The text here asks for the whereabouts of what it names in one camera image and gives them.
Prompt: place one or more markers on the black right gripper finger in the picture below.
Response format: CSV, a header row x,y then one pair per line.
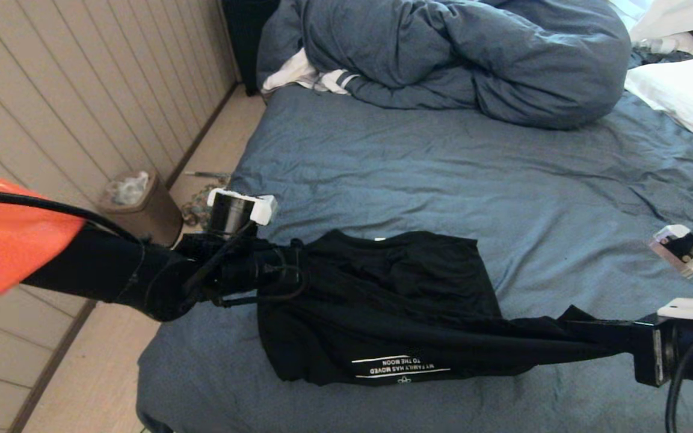
x,y
623,329
623,346

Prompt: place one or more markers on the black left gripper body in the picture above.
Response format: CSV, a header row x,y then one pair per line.
x,y
250,267

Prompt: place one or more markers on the black t-shirt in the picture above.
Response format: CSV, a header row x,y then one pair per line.
x,y
382,300

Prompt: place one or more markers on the left wrist motor cylinder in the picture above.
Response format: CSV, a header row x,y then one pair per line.
x,y
232,213

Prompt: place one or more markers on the thin grey stick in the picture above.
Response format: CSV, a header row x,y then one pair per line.
x,y
202,174

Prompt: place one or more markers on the brown trash bin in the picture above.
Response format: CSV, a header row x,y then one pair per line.
x,y
148,219

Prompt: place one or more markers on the clear plastic bin liner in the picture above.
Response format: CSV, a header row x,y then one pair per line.
x,y
127,187

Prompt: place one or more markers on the white striped cloth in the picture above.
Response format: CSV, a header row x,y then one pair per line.
x,y
289,72

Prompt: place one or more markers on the blue bed sheet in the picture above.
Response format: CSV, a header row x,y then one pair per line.
x,y
443,168

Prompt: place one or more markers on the black nightstand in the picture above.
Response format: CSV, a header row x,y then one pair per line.
x,y
241,36

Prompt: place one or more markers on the white pillow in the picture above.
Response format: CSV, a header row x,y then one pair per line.
x,y
689,96

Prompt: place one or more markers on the dark grey crumpled cloth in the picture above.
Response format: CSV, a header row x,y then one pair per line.
x,y
653,58

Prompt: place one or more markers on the blue crumpled duvet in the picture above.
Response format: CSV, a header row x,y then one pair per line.
x,y
473,54

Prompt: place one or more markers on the white blanket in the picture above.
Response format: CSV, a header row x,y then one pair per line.
x,y
683,15

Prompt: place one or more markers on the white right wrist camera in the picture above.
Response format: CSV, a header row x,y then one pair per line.
x,y
680,252

